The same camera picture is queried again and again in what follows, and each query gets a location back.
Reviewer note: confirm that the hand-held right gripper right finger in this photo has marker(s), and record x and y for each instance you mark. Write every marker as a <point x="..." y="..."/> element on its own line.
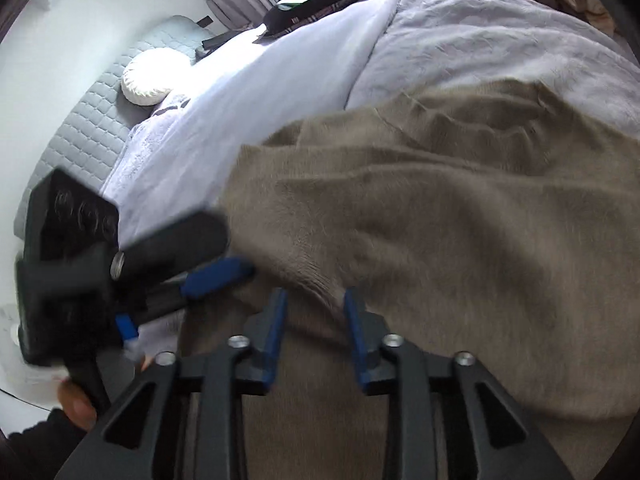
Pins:
<point x="354" y="331"/>

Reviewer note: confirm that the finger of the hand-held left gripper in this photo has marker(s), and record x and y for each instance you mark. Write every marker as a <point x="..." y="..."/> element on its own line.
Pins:
<point x="215" y="277"/>
<point x="175" y="245"/>

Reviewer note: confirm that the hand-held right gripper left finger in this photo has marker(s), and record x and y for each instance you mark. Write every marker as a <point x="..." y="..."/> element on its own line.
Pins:
<point x="274" y="331"/>

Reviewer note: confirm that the brown knit sweater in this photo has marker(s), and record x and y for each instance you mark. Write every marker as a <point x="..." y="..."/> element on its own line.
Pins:
<point x="425" y="210"/>

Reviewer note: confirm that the person's left forearm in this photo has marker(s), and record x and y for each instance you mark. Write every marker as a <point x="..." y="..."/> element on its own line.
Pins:
<point x="35" y="445"/>

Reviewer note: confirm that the person's left hand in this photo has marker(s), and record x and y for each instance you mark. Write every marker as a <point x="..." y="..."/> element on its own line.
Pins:
<point x="77" y="405"/>

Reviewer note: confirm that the grey quilted headboard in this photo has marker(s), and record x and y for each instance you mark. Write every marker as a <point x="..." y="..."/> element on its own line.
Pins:
<point x="85" y="125"/>

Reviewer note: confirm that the white round cushion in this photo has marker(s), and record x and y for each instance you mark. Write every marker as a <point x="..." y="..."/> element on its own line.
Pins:
<point x="150" y="77"/>

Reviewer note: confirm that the pale lavender bed sheet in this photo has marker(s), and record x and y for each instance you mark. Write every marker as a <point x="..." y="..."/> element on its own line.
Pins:
<point x="280" y="85"/>

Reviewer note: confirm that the dark flat cloth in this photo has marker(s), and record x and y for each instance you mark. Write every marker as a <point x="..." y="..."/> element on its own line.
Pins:
<point x="220" y="40"/>

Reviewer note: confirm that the dark plaid cloth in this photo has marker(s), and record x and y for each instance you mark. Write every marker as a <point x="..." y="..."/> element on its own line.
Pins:
<point x="310" y="17"/>

